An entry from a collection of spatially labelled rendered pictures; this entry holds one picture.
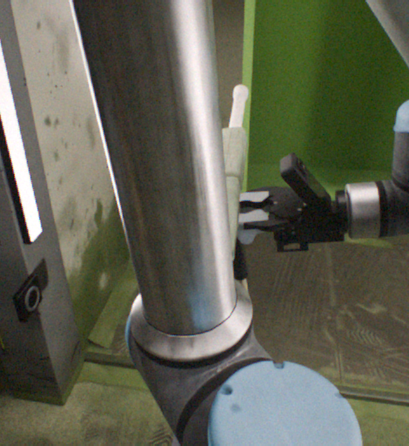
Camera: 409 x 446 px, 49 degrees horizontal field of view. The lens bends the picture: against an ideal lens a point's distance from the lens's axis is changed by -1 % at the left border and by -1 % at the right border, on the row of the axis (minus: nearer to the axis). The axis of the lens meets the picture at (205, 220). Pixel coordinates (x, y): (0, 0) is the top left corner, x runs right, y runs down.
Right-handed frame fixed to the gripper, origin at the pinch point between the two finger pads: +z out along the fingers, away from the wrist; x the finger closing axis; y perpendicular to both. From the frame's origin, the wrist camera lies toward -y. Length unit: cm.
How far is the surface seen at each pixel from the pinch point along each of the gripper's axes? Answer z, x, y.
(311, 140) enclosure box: -19, 95, 51
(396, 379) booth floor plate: -41, 24, 102
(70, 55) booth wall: 50, 67, -6
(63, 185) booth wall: 56, 43, 23
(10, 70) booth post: 50, 37, -15
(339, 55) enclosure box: -29, 95, 18
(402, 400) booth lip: -41, 16, 102
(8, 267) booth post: 64, 15, 28
